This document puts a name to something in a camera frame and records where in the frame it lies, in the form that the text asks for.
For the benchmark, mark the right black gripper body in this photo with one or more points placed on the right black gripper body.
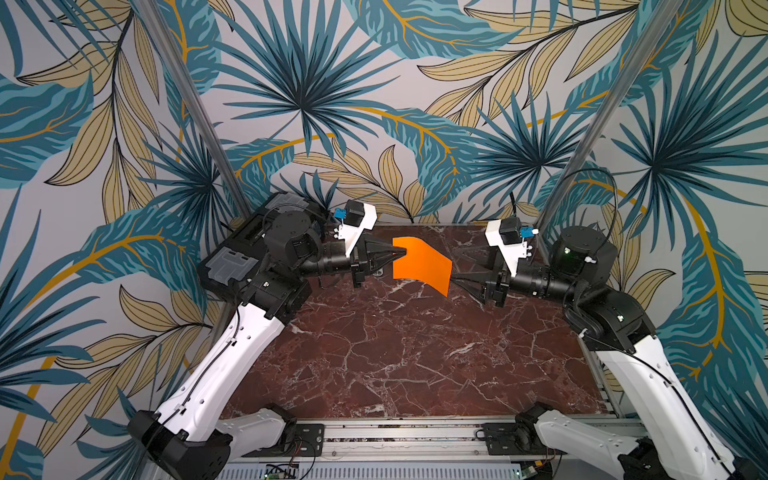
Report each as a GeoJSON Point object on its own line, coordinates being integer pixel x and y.
{"type": "Point", "coordinates": [493, 288]}

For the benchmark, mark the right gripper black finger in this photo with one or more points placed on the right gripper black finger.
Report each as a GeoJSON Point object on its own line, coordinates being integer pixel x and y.
{"type": "Point", "coordinates": [475, 277]}
{"type": "Point", "coordinates": [481, 291]}

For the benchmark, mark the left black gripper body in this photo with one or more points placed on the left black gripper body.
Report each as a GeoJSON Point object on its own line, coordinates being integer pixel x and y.
{"type": "Point", "coordinates": [357, 262]}

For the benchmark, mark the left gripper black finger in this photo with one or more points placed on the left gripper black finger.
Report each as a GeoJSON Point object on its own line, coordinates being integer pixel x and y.
{"type": "Point", "coordinates": [375, 265]}
{"type": "Point", "coordinates": [378, 248]}

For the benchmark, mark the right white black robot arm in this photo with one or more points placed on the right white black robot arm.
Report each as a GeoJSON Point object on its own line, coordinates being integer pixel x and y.
{"type": "Point", "coordinates": [678, 443]}

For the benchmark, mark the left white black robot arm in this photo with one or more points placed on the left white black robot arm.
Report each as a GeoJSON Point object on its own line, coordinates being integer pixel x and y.
{"type": "Point", "coordinates": [186, 432]}

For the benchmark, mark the black plastic toolbox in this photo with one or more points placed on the black plastic toolbox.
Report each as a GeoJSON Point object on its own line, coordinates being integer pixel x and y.
{"type": "Point", "coordinates": [259, 263]}

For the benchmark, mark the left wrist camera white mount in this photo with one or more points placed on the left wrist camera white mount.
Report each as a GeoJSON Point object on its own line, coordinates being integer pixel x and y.
{"type": "Point", "coordinates": [354, 218]}

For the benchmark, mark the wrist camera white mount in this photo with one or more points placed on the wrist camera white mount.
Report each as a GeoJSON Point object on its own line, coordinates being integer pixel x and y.
{"type": "Point", "coordinates": [354, 218]}
{"type": "Point", "coordinates": [512, 239]}

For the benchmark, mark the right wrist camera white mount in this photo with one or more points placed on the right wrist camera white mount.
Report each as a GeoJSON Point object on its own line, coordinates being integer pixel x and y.
{"type": "Point", "coordinates": [512, 239]}

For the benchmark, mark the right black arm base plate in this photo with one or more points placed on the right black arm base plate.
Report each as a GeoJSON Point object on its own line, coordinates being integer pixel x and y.
{"type": "Point", "coordinates": [512, 439]}

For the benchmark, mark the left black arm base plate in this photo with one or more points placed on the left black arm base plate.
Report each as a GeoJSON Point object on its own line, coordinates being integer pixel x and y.
{"type": "Point", "coordinates": [304, 440]}

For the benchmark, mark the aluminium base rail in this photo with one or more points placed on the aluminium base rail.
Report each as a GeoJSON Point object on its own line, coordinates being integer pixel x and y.
{"type": "Point", "coordinates": [408, 448]}

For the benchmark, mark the left aluminium frame post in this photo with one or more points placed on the left aluminium frame post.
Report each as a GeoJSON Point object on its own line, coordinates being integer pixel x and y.
{"type": "Point", "coordinates": [160, 34]}

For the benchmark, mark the aluminium frame post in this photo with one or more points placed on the aluminium frame post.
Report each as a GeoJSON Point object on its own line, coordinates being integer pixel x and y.
{"type": "Point", "coordinates": [662, 16]}
{"type": "Point", "coordinates": [160, 34]}

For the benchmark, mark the right aluminium frame post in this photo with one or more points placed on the right aluminium frame post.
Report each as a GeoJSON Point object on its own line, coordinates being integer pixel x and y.
{"type": "Point", "coordinates": [662, 16]}

